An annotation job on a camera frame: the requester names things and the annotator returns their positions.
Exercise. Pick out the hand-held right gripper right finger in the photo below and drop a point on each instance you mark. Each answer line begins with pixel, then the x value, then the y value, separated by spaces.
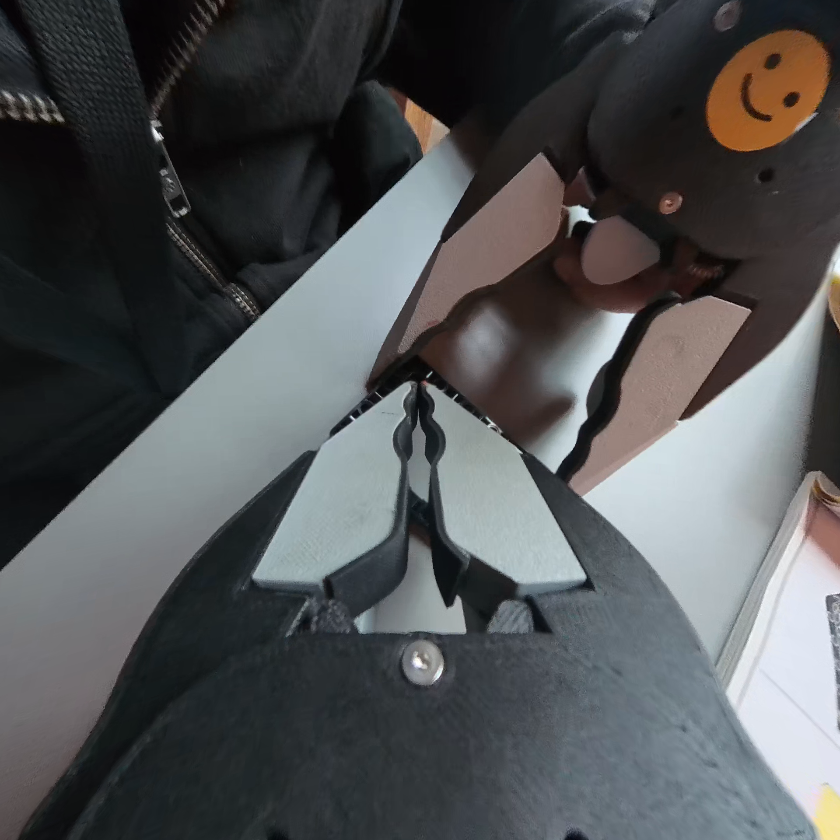
pixel 505 518

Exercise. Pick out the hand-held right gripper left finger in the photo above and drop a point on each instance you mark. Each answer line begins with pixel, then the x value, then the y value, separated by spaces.
pixel 334 512

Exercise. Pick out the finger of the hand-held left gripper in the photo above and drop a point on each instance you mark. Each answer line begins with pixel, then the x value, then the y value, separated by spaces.
pixel 499 243
pixel 676 367

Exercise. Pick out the black rectangular lego frame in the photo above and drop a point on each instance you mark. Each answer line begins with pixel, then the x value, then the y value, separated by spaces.
pixel 489 423

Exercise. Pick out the person's left forearm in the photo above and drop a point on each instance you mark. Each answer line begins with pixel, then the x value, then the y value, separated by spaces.
pixel 512 59

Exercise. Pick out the lego instruction booklet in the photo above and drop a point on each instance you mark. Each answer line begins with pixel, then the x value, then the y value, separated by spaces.
pixel 787 656

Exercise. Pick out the person's left hand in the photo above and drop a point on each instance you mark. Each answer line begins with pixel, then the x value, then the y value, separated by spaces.
pixel 610 298

